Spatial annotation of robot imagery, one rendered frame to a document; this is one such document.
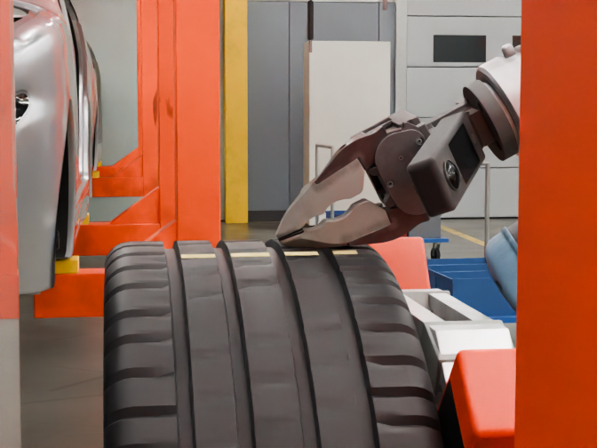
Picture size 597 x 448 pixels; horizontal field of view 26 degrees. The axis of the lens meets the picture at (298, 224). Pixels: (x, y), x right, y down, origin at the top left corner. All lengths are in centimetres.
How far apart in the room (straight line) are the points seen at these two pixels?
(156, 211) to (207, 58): 208
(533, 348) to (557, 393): 4
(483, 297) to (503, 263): 562
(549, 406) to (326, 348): 29
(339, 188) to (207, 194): 370
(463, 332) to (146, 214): 571
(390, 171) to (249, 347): 22
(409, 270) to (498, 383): 41
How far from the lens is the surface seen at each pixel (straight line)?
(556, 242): 66
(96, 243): 670
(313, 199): 106
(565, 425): 66
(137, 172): 1089
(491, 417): 88
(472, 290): 672
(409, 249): 130
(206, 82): 474
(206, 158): 474
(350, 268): 103
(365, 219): 107
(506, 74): 108
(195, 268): 102
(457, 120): 107
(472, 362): 90
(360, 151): 106
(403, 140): 106
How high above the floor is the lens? 130
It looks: 5 degrees down
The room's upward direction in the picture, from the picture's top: straight up
